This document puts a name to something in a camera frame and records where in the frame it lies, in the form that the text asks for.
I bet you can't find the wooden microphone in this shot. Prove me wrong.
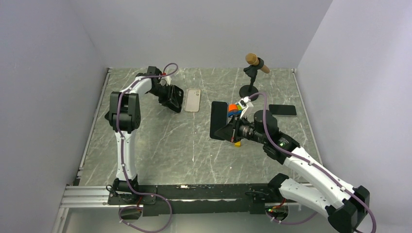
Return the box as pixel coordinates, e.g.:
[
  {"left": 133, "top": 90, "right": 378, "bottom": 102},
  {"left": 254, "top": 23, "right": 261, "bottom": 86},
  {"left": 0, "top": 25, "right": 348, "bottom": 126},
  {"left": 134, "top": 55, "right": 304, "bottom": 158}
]
[{"left": 245, "top": 53, "right": 270, "bottom": 74}]

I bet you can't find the black phone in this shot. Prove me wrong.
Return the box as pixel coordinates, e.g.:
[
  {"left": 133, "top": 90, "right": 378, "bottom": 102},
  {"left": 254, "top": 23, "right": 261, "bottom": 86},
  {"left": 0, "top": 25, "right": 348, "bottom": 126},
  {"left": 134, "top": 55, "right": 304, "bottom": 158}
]
[{"left": 209, "top": 101, "right": 228, "bottom": 140}]

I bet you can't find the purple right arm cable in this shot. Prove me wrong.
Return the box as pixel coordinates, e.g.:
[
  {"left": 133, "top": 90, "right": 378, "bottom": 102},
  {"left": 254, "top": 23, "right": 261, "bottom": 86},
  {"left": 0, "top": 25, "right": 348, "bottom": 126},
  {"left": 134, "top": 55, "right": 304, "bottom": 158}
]
[{"left": 248, "top": 92, "right": 377, "bottom": 233}]

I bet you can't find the orange blue toy car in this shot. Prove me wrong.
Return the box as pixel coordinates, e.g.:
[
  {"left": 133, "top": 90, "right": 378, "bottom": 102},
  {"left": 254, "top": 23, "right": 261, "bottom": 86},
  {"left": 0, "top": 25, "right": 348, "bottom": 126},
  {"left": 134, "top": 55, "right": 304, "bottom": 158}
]
[{"left": 227, "top": 103, "right": 243, "bottom": 117}]

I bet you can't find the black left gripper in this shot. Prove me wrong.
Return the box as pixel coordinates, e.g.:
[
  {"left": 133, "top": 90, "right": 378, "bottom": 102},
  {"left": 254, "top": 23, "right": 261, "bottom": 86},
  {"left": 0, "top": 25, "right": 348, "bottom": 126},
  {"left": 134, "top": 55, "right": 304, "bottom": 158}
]
[{"left": 149, "top": 84, "right": 180, "bottom": 110}]

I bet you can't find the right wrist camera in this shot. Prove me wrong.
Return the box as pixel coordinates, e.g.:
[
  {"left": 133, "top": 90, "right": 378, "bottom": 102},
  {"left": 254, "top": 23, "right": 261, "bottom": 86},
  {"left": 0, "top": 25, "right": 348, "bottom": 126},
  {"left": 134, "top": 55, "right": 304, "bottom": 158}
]
[{"left": 238, "top": 97, "right": 254, "bottom": 118}]

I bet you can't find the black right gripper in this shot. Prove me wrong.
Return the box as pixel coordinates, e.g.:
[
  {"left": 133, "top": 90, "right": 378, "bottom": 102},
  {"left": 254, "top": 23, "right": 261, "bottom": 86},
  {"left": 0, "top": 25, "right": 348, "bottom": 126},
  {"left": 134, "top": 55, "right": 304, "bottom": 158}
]
[{"left": 215, "top": 113, "right": 267, "bottom": 144}]

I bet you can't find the beige phone case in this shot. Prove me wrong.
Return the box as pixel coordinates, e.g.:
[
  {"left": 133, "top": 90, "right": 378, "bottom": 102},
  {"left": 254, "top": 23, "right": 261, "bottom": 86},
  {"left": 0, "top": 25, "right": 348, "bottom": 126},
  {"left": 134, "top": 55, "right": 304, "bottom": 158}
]
[{"left": 185, "top": 88, "right": 201, "bottom": 113}]

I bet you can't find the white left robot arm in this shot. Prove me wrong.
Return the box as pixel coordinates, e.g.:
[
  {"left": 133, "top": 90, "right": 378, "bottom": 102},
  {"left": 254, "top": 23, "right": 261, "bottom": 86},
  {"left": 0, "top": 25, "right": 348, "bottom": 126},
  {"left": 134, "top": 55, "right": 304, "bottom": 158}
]
[{"left": 104, "top": 63, "right": 184, "bottom": 204}]

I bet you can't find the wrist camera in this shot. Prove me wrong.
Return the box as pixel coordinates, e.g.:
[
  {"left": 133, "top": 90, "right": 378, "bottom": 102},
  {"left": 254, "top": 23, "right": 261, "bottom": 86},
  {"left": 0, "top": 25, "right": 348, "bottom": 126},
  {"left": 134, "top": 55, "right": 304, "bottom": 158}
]
[
  {"left": 238, "top": 97, "right": 254, "bottom": 118},
  {"left": 159, "top": 72, "right": 171, "bottom": 86}
]

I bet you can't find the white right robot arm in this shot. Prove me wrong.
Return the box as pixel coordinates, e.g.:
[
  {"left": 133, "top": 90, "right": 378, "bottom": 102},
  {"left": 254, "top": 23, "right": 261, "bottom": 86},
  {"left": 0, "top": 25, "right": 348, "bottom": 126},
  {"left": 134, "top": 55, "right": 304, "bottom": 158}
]
[{"left": 211, "top": 110, "right": 370, "bottom": 233}]

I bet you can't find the black microphone stand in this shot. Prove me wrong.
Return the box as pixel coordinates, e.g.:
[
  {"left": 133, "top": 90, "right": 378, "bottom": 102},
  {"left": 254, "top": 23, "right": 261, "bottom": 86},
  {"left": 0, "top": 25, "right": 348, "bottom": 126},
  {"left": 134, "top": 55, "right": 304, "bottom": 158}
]
[{"left": 239, "top": 65, "right": 259, "bottom": 98}]

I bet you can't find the black smartphone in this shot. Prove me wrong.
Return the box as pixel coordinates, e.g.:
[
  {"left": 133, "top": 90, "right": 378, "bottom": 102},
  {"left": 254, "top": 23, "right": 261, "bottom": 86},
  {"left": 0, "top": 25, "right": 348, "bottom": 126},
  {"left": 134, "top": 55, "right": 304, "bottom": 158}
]
[{"left": 269, "top": 104, "right": 297, "bottom": 117}]

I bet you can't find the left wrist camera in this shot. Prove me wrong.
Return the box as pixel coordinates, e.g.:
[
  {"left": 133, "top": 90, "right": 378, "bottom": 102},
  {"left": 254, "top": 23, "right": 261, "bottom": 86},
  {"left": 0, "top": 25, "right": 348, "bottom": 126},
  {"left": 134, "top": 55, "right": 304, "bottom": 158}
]
[{"left": 159, "top": 72, "right": 171, "bottom": 86}]

